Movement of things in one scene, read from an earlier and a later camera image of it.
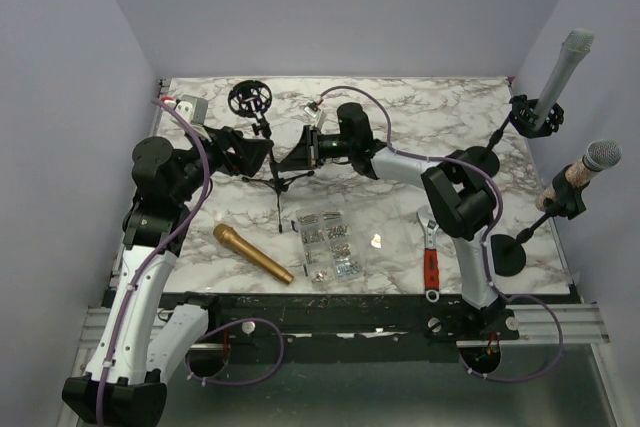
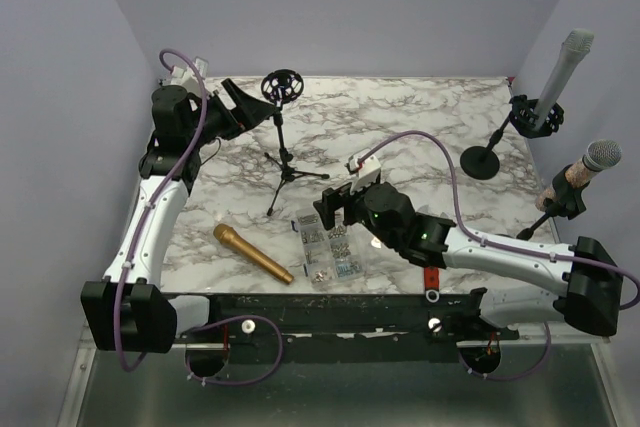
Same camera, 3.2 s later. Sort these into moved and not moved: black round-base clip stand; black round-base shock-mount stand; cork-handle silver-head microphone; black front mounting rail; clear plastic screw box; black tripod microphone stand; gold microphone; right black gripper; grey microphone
Moved: right black gripper; black tripod microphone stand
Not moved: black round-base shock-mount stand; gold microphone; cork-handle silver-head microphone; black round-base clip stand; black front mounting rail; grey microphone; clear plastic screw box
